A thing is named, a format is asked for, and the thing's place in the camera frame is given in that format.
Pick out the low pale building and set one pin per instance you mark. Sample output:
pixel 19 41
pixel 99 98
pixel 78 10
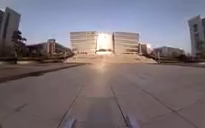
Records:
pixel 168 51

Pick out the low brown building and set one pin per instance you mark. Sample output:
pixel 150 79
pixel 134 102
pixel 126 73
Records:
pixel 46 48

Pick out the pale two-winged building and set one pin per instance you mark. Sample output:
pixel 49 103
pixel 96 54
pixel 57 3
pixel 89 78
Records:
pixel 85 41

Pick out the dark tree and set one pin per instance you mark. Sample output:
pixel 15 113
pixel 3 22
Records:
pixel 18 43

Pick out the grey paved plaza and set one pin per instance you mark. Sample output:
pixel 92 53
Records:
pixel 100 90

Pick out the raised reddish paved strip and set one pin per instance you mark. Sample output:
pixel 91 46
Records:
pixel 20 71

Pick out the wide stone stairs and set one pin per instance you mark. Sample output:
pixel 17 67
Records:
pixel 110 59

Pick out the tall grey building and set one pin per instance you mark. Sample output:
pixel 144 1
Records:
pixel 3 30
pixel 201 33

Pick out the robot's own part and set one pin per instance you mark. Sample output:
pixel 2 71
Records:
pixel 131 121
pixel 70 122

